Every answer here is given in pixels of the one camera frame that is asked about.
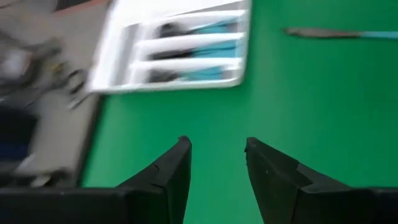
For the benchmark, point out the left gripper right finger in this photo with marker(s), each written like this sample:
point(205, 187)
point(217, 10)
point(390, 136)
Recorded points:
point(286, 196)

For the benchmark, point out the white cutlery tray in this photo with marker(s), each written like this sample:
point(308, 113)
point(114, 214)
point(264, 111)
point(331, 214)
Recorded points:
point(174, 46)

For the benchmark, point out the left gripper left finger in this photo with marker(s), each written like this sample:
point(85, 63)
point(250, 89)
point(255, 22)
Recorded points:
point(161, 199)

